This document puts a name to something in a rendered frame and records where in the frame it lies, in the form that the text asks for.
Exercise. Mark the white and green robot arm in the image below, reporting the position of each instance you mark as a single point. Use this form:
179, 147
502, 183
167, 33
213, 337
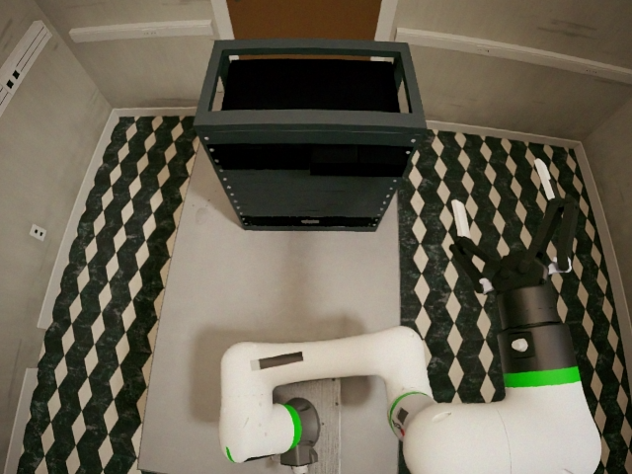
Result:
542, 426

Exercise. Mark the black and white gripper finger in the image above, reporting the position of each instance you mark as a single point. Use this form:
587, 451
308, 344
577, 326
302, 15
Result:
481, 285
562, 263

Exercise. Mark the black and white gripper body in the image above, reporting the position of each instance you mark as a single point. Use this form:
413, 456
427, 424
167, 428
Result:
532, 301

